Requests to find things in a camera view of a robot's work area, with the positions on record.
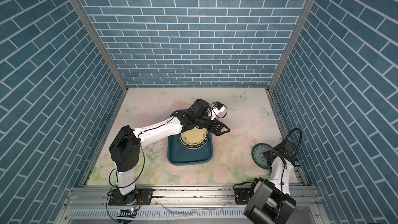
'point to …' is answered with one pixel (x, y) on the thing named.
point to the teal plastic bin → (178, 155)
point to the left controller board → (131, 212)
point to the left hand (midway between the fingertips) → (225, 127)
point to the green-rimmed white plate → (193, 147)
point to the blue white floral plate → (258, 155)
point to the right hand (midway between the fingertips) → (270, 159)
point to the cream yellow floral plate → (195, 136)
